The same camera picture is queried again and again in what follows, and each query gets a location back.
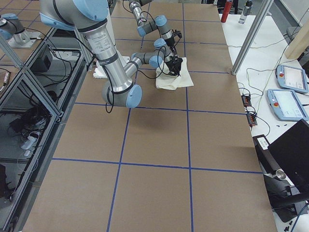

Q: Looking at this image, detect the lower red circuit board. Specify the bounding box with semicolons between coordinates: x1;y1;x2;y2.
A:
246;112;257;128

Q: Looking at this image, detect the white power strip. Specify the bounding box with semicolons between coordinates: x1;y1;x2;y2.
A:
20;131;40;157

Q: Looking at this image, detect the red circuit board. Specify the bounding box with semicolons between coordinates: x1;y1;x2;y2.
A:
246;112;257;128
241;94;252;107

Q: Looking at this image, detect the white pedestal column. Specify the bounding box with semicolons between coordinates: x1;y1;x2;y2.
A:
93;13;129;79

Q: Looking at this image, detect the aluminium frame cabinet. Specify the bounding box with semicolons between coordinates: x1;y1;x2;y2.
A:
0;21;91;232

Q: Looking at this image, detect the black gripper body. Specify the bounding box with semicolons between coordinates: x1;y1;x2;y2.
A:
165;36;175;48
166;57;183;73

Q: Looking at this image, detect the red water bottle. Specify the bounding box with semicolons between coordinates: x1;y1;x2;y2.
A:
221;0;233;23

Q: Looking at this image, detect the upper red circuit board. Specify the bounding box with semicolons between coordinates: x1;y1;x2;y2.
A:
241;94;252;107

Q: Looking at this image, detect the blue teach pendant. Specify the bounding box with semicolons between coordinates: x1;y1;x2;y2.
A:
267;89;309;122
276;65;309;94

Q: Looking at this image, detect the black box under table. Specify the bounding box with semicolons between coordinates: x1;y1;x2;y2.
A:
37;47;53;72

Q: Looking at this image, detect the cream long-sleeve cat shirt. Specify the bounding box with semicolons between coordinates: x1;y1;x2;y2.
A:
155;57;194;90

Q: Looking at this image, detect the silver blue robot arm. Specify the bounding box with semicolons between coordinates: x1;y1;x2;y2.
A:
40;0;183;108
128;0;182;58

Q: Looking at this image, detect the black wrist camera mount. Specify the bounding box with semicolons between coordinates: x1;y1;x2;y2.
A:
172;29;183;39

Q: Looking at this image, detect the aluminium frame post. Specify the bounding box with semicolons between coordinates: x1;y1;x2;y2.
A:
231;0;274;75

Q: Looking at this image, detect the far blue teach pendant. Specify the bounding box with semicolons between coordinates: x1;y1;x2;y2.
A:
276;65;309;94

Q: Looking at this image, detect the wooden beam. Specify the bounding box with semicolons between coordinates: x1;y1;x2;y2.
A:
284;0;309;60

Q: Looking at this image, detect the clear grey-capped bottle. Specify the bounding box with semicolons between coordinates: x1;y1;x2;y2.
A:
238;0;253;24

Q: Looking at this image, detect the near blue teach pendant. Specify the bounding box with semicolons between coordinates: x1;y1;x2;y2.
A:
267;89;309;122

